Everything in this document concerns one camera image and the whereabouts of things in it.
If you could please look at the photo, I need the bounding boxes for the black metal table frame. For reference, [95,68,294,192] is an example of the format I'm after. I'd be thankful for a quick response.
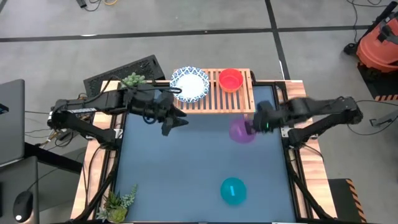
[73,80,335,224]

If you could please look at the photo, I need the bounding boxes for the wooden slatted shelf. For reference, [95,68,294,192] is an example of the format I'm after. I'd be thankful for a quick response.
[173,68,256,115]

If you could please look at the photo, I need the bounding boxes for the black computer mouse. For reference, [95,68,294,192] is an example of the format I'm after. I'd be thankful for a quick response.
[12,190,34,223]

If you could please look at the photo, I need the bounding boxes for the blue patterned paper plate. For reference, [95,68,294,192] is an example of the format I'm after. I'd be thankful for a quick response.
[169,65,211,104]

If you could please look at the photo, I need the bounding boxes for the orange shop vacuum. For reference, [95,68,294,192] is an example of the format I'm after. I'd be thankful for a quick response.
[343,1,398,74]

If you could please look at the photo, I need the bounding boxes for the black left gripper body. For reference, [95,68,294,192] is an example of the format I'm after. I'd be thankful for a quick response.
[134,89,175,121]

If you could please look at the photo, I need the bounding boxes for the black power adapter cable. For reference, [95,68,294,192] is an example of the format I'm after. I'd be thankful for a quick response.
[76,0,104,12]

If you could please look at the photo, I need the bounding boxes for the grey laptop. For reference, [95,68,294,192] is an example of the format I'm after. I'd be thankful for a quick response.
[0,78,26,166]

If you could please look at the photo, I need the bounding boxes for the grey metal stand foot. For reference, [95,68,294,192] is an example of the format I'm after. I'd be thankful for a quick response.
[369,109,398,128]

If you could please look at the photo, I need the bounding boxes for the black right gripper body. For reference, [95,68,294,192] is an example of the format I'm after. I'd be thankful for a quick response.
[252,100,282,134]

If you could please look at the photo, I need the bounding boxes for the artificial succulent arrangement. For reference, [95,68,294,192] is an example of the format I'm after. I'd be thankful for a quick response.
[95,184,138,224]

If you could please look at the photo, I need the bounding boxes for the green beaded succulent plant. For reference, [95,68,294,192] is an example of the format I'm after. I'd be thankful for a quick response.
[121,72,147,88]

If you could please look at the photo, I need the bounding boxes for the black hazard-striped floor mat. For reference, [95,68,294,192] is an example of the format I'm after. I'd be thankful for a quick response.
[356,62,398,102]
[328,178,368,224]

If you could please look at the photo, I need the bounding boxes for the red plastic bowl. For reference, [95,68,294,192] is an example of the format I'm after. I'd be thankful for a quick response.
[218,68,244,93]

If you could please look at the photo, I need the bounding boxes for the black floor cable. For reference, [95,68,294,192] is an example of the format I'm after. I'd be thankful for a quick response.
[346,0,384,44]

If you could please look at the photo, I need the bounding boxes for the purple plastic bowl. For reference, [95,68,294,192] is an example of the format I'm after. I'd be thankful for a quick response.
[228,117,257,144]

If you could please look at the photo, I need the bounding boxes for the teal plastic bowl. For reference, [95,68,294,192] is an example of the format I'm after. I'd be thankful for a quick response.
[220,177,248,206]

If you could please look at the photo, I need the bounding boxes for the grey desk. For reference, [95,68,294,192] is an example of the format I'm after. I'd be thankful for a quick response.
[0,155,40,224]

